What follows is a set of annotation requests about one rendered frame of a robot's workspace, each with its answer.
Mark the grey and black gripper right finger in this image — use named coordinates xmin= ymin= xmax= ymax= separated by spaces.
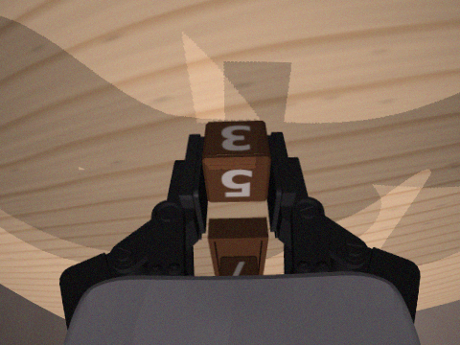
xmin=267 ymin=132 xmax=421 ymax=323

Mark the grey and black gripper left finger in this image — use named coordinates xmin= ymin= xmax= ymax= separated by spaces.
xmin=59 ymin=134 xmax=208 ymax=331

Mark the brown number cube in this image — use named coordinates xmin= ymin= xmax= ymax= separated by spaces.
xmin=202 ymin=121 xmax=271 ymax=202
xmin=219 ymin=256 xmax=259 ymax=276

